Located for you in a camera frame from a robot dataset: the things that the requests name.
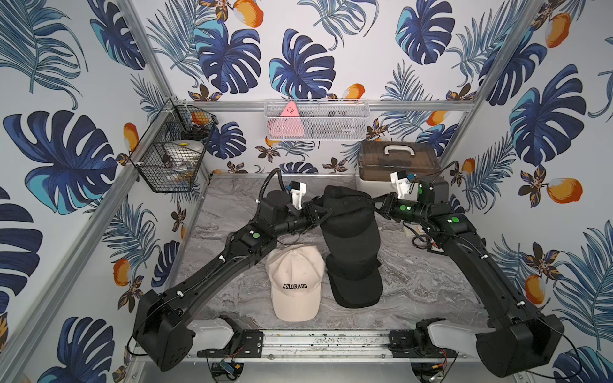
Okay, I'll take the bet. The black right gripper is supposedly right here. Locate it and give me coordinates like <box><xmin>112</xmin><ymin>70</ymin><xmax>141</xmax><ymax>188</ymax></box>
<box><xmin>366</xmin><ymin>193</ymin><xmax>430</xmax><ymax>227</ymax></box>

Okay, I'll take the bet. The cream Colorado cap back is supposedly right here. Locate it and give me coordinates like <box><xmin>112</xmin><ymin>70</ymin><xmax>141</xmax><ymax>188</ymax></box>
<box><xmin>265</xmin><ymin>244</ymin><xmax>325</xmax><ymax>322</ymax></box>

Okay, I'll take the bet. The black cap with white label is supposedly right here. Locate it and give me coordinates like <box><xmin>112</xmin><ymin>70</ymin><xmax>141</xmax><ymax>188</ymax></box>
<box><xmin>326</xmin><ymin>255</ymin><xmax>383</xmax><ymax>309</ymax></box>

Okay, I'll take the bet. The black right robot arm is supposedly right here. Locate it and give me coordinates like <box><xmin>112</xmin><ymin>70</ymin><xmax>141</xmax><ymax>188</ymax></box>
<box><xmin>372</xmin><ymin>178</ymin><xmax>564</xmax><ymax>378</ymax></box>

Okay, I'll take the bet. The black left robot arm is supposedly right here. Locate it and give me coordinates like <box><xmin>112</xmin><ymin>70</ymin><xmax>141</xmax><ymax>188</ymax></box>
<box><xmin>131</xmin><ymin>191</ymin><xmax>332</xmax><ymax>372</ymax></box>

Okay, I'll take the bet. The small beige card box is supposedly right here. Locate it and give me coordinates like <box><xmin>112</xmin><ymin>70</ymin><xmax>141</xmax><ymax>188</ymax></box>
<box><xmin>403</xmin><ymin>225</ymin><xmax>416</xmax><ymax>239</ymax></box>

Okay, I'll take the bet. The brown lid storage box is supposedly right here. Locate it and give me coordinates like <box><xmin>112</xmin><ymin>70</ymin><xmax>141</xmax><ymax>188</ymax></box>
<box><xmin>356</xmin><ymin>140</ymin><xmax>441</xmax><ymax>197</ymax></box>

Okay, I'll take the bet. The pink triangle card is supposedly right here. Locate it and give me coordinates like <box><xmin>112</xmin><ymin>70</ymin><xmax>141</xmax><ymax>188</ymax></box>
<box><xmin>269</xmin><ymin>101</ymin><xmax>305</xmax><ymax>139</ymax></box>

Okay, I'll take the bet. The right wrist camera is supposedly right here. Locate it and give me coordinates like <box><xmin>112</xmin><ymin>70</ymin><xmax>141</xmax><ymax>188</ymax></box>
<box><xmin>390</xmin><ymin>170</ymin><xmax>418</xmax><ymax>200</ymax></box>

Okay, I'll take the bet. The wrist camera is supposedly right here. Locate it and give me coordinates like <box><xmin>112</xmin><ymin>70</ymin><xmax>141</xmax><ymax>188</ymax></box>
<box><xmin>390</xmin><ymin>170</ymin><xmax>418</xmax><ymax>200</ymax></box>
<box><xmin>288</xmin><ymin>181</ymin><xmax>307</xmax><ymax>211</ymax></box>

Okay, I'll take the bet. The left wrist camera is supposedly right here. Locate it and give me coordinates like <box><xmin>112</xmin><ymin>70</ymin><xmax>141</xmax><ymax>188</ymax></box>
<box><xmin>288</xmin><ymin>181</ymin><xmax>307</xmax><ymax>211</ymax></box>

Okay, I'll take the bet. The clear wall shelf basket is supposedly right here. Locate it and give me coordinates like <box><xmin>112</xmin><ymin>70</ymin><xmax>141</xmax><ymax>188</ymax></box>
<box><xmin>263</xmin><ymin>99</ymin><xmax>370</xmax><ymax>141</ymax></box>

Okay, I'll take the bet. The black wire basket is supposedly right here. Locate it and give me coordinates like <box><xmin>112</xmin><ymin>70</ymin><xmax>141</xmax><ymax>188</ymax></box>
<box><xmin>129</xmin><ymin>99</ymin><xmax>218</xmax><ymax>193</ymax></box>

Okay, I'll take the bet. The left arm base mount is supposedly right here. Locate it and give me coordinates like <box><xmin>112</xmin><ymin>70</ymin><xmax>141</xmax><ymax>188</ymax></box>
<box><xmin>188</xmin><ymin>316</ymin><xmax>264</xmax><ymax>358</ymax></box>

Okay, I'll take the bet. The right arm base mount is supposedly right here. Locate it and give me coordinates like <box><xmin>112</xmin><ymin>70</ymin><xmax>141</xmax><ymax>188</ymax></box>
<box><xmin>388</xmin><ymin>318</ymin><xmax>495</xmax><ymax>358</ymax></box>

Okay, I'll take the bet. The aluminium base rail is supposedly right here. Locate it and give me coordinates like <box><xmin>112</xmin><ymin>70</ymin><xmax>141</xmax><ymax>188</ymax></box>
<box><xmin>125</xmin><ymin>328</ymin><xmax>480</xmax><ymax>363</ymax></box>

